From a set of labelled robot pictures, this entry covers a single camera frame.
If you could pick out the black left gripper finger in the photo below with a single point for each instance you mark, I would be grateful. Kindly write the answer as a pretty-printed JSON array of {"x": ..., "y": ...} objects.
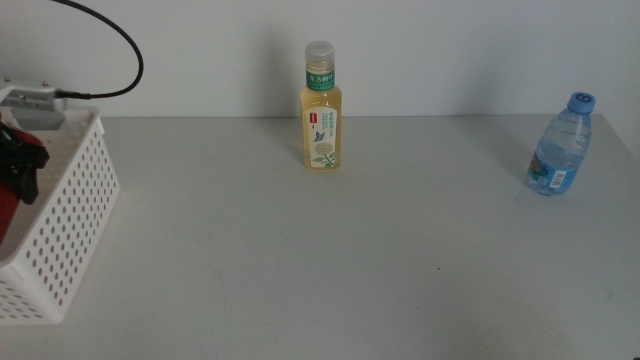
[{"x": 22, "y": 160}]

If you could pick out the red cola can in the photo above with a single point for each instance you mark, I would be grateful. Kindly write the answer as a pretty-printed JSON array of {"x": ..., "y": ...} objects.
[{"x": 7, "y": 215}]

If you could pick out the yellow tea bottle green label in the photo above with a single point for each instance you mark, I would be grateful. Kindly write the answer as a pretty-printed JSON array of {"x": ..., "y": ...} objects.
[{"x": 322, "y": 125}]

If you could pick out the clear water bottle blue cap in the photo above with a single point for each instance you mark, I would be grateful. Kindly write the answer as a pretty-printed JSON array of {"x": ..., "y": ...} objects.
[{"x": 560, "y": 150}]

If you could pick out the white perforated plastic basket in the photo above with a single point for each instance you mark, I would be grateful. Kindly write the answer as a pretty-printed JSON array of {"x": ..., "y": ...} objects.
[{"x": 75, "y": 200}]

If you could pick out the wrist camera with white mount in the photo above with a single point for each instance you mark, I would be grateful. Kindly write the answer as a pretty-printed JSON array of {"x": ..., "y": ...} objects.
[{"x": 30, "y": 97}]

